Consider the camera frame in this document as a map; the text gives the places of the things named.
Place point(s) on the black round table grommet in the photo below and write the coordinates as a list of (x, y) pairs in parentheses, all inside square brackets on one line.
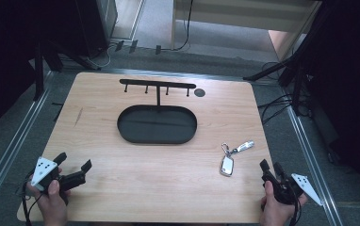
[(199, 92)]

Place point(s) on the white desk frame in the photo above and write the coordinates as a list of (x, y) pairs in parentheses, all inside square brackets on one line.
[(247, 19)]

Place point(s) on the black metal stand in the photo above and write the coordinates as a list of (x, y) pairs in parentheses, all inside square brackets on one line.
[(288, 69), (47, 59)]

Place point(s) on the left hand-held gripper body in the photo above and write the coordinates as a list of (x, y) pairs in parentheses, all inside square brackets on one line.
[(47, 174)]

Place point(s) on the black key rack with tray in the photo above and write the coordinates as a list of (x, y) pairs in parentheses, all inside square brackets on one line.
[(157, 121)]

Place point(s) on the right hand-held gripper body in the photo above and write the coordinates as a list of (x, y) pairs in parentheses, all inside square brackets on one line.
[(289, 188)]

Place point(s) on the person's left hand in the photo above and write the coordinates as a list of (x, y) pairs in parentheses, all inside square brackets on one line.
[(53, 204)]

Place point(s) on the person's right hand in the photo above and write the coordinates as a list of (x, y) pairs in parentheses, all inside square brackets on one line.
[(275, 208)]

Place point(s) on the dark cabinet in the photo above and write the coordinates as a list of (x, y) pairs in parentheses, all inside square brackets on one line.
[(101, 22)]

